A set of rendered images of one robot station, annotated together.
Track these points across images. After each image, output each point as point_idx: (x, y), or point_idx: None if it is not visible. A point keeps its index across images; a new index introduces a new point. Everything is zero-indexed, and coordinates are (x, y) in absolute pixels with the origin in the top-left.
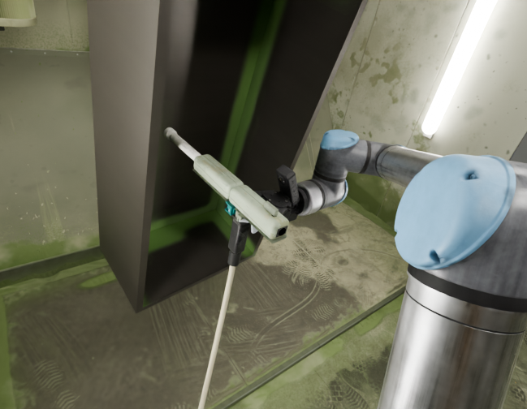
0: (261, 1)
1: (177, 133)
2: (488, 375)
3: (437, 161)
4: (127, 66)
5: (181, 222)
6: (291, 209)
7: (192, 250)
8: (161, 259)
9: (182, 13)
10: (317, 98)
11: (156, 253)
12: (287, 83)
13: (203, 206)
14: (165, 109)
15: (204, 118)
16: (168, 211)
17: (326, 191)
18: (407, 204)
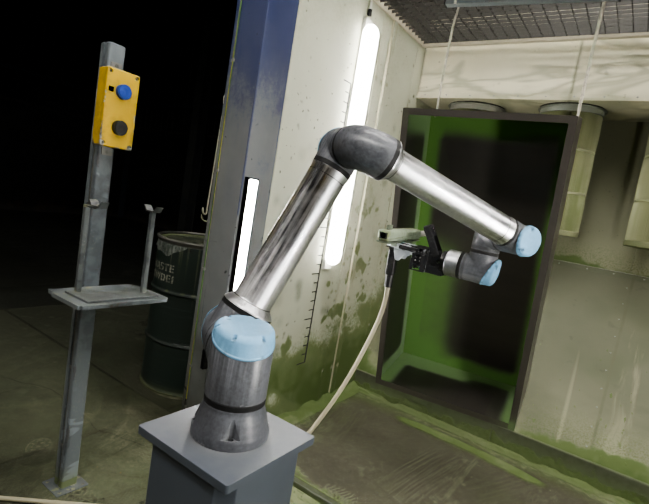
0: (557, 167)
1: None
2: (302, 179)
3: None
4: None
5: (477, 376)
6: (426, 255)
7: (459, 389)
8: (430, 378)
9: (481, 174)
10: (556, 226)
11: (431, 374)
12: (558, 225)
13: (507, 372)
14: (466, 242)
15: (503, 261)
16: (465, 351)
17: (465, 258)
18: None
